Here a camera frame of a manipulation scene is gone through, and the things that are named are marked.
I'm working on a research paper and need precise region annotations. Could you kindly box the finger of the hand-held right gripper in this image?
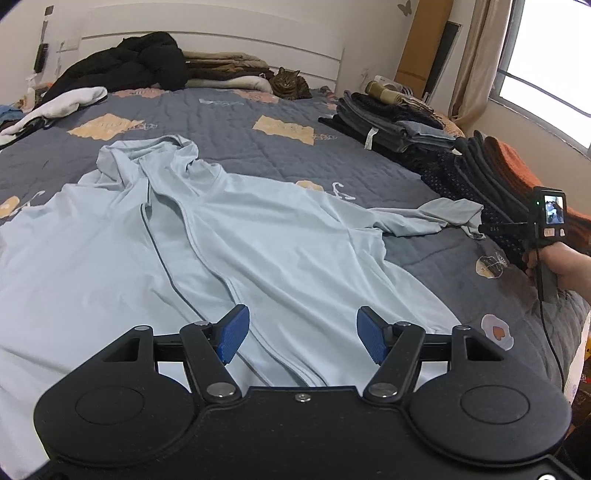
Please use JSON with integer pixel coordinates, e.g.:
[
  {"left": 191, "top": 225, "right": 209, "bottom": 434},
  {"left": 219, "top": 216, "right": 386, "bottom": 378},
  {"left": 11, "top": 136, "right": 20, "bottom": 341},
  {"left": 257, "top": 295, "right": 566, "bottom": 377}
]
[{"left": 478, "top": 222, "right": 536, "bottom": 234}]

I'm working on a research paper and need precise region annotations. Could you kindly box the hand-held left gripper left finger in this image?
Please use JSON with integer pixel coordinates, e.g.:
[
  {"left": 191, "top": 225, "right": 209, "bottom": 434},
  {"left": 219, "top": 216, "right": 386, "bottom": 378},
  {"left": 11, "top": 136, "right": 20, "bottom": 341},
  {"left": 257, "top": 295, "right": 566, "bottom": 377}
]
[{"left": 99, "top": 304, "right": 251, "bottom": 408}]

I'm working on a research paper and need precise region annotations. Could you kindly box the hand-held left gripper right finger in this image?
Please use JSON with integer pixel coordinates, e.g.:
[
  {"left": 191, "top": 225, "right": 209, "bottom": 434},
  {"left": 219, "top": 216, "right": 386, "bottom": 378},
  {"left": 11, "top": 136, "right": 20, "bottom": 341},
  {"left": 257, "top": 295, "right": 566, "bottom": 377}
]
[{"left": 356, "top": 305, "right": 509, "bottom": 408}]

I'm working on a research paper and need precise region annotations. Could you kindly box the light blue hooded jacket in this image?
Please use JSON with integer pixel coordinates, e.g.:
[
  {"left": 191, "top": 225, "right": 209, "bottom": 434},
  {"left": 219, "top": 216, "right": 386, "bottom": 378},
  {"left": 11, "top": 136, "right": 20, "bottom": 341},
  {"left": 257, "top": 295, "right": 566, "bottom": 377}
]
[{"left": 0, "top": 135, "right": 485, "bottom": 480}]

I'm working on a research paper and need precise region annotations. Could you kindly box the stack of folded dark clothes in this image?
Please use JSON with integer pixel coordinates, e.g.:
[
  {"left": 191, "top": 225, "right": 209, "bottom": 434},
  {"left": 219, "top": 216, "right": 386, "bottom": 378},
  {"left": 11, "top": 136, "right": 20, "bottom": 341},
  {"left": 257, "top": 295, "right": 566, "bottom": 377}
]
[{"left": 397, "top": 130, "right": 591, "bottom": 266}]

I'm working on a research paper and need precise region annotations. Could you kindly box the person's right hand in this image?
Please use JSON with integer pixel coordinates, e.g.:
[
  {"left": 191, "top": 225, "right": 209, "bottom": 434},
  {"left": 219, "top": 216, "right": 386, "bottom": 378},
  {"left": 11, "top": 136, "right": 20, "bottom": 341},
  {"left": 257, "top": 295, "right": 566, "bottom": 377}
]
[{"left": 522, "top": 240, "right": 591, "bottom": 298}]

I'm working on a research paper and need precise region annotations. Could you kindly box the window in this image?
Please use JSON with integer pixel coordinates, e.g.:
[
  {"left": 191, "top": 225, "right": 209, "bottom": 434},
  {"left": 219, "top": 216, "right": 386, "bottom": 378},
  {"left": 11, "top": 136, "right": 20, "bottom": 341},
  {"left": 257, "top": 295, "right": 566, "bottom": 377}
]
[{"left": 489, "top": 0, "right": 591, "bottom": 160}]

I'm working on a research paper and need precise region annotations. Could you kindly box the beige curtain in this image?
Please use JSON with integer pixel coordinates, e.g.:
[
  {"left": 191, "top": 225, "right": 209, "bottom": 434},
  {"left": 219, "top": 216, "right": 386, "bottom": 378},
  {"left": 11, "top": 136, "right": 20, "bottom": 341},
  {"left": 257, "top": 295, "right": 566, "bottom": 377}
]
[{"left": 448, "top": 0, "right": 515, "bottom": 134}]

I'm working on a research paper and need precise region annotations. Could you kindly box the olive rolled cloth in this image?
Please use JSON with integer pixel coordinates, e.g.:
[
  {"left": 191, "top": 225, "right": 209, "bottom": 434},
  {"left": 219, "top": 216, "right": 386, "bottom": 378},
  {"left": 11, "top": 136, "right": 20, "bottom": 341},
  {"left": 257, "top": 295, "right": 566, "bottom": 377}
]
[{"left": 365, "top": 80, "right": 404, "bottom": 104}]

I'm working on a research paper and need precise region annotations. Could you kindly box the grey printed bed quilt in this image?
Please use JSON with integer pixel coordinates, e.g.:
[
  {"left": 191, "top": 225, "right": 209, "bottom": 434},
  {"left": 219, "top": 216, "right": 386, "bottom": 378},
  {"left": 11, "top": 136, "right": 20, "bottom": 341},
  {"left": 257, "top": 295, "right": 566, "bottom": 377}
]
[{"left": 0, "top": 85, "right": 591, "bottom": 402}]

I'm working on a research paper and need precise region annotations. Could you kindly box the black board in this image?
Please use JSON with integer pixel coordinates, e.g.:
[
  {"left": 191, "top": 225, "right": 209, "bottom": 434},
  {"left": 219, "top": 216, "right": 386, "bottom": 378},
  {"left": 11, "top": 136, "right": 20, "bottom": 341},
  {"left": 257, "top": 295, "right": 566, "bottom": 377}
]
[{"left": 422, "top": 21, "right": 462, "bottom": 100}]

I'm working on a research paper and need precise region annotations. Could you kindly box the tall cardboard sheet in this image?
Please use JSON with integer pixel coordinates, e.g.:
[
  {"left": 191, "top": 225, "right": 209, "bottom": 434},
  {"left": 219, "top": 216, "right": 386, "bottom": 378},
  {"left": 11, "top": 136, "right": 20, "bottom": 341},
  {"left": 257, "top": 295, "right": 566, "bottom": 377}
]
[{"left": 396, "top": 0, "right": 455, "bottom": 86}]

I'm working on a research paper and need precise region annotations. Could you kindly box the tabby cat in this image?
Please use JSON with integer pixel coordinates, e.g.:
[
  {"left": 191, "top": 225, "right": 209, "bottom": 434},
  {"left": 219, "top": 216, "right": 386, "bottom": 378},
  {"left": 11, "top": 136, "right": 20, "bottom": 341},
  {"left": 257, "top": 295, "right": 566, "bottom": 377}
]
[{"left": 269, "top": 67, "right": 314, "bottom": 101}]

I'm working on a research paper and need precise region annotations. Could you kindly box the folded beige blanket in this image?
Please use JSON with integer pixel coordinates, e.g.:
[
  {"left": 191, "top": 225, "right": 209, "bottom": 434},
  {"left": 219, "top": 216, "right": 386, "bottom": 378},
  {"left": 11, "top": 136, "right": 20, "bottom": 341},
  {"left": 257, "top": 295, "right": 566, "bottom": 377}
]
[{"left": 184, "top": 51, "right": 266, "bottom": 70}]

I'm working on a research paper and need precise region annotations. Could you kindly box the white sweatshirt with black trim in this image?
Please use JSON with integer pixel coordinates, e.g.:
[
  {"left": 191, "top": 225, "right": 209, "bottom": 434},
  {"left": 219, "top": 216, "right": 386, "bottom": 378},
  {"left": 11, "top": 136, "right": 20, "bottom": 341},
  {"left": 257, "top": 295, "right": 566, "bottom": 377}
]
[{"left": 0, "top": 86, "right": 109, "bottom": 144}]

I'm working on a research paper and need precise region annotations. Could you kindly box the black puffer jacket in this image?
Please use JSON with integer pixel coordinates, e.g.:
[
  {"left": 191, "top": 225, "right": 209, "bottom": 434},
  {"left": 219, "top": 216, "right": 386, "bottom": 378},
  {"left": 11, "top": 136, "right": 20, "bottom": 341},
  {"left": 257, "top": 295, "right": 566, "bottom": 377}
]
[{"left": 41, "top": 31, "right": 188, "bottom": 104}]

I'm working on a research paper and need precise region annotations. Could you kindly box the white bed headboard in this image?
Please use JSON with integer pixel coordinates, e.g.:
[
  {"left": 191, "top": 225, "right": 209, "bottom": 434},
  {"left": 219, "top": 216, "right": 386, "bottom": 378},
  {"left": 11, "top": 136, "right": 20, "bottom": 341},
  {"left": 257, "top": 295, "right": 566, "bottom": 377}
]
[{"left": 81, "top": 4, "right": 346, "bottom": 90}]

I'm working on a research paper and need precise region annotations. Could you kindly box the black hairbrush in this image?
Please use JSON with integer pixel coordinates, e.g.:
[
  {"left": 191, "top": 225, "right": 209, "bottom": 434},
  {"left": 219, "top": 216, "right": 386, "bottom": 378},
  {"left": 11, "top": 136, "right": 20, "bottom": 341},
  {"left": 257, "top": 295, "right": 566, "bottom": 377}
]
[{"left": 34, "top": 18, "right": 52, "bottom": 75}]

